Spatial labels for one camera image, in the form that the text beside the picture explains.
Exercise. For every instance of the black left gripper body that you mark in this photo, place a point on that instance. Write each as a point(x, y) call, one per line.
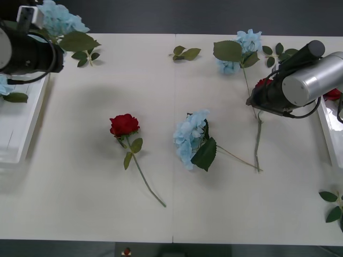
point(40, 56)

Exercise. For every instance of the shallow white slotted box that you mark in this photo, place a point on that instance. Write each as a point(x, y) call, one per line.
point(329, 139)

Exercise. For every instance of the pale blue hydrangea large leaf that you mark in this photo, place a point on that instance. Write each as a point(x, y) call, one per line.
point(59, 18)

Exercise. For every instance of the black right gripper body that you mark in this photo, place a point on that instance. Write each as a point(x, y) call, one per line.
point(268, 96)

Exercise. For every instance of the small red knob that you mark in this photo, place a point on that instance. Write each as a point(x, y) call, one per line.
point(126, 252)

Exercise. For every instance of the red rose green stem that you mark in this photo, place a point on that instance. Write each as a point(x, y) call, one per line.
point(333, 94)

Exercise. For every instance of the loose olive green leaf twig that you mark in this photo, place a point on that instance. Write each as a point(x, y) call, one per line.
point(191, 53)

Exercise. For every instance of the red rose with leaves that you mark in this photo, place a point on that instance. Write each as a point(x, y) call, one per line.
point(124, 124)

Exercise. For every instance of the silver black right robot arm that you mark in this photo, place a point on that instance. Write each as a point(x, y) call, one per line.
point(316, 77)

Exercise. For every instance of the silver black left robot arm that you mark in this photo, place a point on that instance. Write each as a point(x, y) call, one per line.
point(4, 48)

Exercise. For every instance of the pale blue hydrangea with leaf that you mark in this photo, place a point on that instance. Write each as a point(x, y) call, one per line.
point(16, 97)

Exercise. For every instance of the pale blue hydrangea thin stem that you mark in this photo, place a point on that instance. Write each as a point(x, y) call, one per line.
point(249, 40)

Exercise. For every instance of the pale blue hydrangea tan stem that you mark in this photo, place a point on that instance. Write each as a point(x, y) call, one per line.
point(187, 134)

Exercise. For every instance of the loose dark green leaf twig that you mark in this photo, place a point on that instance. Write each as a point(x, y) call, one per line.
point(80, 55)
point(279, 48)
point(328, 196)

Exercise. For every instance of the red rose grey-green stem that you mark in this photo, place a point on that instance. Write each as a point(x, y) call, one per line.
point(260, 83)

